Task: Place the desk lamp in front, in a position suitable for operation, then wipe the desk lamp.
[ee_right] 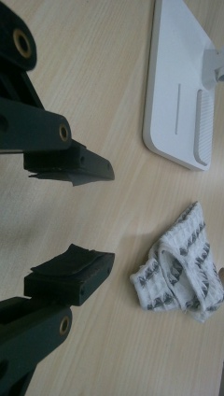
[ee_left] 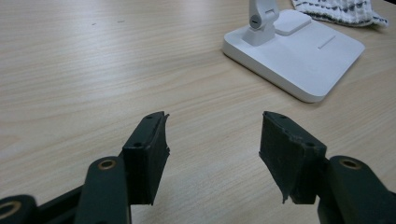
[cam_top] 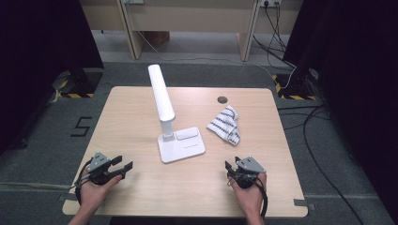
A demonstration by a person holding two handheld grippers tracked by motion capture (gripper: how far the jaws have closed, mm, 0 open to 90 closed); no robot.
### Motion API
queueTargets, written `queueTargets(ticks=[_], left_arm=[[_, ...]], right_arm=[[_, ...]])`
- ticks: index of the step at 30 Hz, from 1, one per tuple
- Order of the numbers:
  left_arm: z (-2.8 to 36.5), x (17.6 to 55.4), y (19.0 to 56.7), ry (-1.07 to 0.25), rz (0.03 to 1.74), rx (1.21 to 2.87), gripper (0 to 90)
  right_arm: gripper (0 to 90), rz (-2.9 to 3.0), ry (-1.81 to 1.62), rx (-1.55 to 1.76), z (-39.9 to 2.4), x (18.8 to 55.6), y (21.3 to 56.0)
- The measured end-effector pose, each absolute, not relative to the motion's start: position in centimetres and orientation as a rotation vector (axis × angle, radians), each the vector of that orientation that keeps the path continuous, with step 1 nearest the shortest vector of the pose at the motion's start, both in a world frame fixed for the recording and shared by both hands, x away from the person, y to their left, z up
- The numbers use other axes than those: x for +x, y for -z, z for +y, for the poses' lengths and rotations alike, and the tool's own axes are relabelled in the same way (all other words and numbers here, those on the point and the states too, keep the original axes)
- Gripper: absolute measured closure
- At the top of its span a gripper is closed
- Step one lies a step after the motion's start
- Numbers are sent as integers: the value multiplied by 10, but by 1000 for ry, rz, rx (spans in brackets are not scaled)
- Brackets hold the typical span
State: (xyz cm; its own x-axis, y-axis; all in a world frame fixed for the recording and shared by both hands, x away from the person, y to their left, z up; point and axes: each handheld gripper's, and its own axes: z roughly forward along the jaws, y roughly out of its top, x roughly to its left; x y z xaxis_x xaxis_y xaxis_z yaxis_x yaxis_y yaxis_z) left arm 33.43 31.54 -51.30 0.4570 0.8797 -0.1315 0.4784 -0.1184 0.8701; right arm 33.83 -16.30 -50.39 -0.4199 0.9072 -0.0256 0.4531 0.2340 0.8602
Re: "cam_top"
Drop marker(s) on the black curtain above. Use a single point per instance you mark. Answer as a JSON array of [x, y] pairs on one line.
[[37, 62], [359, 78]]

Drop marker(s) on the person's right hand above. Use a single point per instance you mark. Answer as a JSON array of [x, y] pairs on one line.
[[250, 198]]

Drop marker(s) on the white desk lamp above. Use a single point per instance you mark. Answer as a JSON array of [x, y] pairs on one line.
[[181, 150]]

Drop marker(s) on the person's left hand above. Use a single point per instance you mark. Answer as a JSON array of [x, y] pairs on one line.
[[92, 195]]

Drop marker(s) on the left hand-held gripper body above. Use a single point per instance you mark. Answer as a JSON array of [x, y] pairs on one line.
[[98, 162]]

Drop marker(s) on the beige wooden desk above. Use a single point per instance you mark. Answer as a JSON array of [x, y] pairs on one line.
[[194, 15]]

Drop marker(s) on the brown cardboard box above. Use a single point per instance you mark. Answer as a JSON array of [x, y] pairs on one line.
[[158, 38]]

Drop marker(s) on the grey tape strip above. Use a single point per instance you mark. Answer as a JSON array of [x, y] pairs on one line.
[[304, 203], [68, 197]]

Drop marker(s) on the black stand base striped tape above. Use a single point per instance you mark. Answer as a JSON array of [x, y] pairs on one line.
[[81, 82], [294, 86]]

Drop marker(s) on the white wall power outlet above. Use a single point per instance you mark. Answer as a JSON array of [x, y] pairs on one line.
[[270, 2]]

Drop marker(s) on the striped white cloth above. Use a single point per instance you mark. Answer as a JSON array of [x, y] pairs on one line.
[[225, 125]]

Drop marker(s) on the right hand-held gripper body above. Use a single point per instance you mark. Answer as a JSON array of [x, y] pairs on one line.
[[250, 165]]

